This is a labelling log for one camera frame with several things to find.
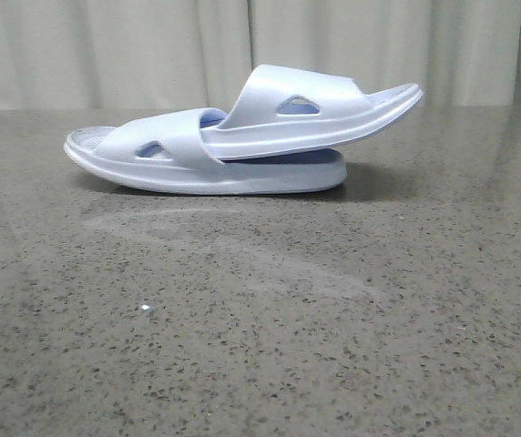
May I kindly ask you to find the light blue slipper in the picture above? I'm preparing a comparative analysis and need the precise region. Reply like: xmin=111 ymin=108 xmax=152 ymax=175
xmin=64 ymin=108 xmax=347 ymax=195
xmin=201 ymin=65 xmax=423 ymax=160

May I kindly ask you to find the pale grey curtain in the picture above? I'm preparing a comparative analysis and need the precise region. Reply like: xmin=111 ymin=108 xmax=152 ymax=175
xmin=0 ymin=1 xmax=521 ymax=109

